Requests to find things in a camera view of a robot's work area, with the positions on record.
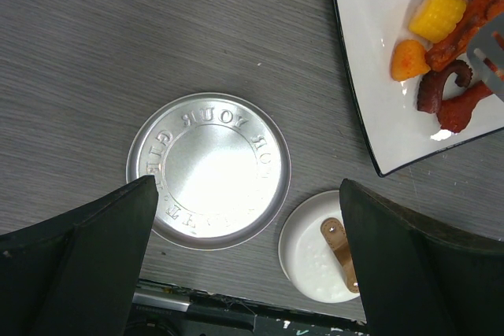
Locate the orange strawberry shaped piece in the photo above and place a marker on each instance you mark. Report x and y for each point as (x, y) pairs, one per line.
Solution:
(408, 60)

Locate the metal tongs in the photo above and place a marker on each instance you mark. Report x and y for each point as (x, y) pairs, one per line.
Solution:
(485, 54)

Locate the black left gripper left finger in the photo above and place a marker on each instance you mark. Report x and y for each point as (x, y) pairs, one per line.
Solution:
(76, 273)

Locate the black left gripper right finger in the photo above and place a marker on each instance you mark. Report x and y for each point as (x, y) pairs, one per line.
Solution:
(418, 275)

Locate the white square plate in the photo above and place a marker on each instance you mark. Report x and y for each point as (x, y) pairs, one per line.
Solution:
(395, 133)

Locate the white lid with leather strap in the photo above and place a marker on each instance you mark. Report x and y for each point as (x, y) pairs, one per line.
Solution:
(305, 255)

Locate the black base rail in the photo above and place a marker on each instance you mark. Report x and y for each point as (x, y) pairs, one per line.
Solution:
(159, 309)

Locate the yellow corn piece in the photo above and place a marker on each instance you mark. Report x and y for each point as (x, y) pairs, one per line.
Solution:
(434, 20)

